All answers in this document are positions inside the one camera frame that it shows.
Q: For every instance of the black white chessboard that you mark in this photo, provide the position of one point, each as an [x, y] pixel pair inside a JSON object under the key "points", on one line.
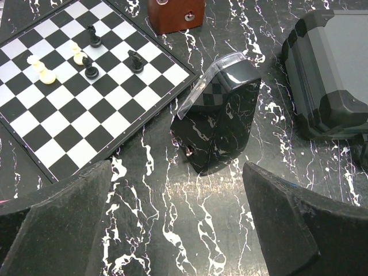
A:
{"points": [[75, 121]]}

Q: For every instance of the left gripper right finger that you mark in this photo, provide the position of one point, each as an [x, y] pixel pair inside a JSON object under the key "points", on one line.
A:
{"points": [[302, 232]]}

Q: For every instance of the brown wooden metronome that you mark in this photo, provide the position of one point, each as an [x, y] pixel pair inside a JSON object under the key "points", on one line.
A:
{"points": [[175, 15]]}

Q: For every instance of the white chess piece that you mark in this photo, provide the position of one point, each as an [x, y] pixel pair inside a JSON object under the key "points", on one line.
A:
{"points": [[78, 55], [46, 76]]}

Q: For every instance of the black chess piece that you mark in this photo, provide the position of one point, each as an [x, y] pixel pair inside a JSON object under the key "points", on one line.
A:
{"points": [[91, 72], [95, 41], [136, 64]]}

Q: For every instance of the black poker chip case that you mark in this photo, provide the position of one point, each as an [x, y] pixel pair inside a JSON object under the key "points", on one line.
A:
{"points": [[325, 56]]}

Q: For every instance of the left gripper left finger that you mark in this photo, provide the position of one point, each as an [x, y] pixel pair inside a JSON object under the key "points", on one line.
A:
{"points": [[53, 231]]}

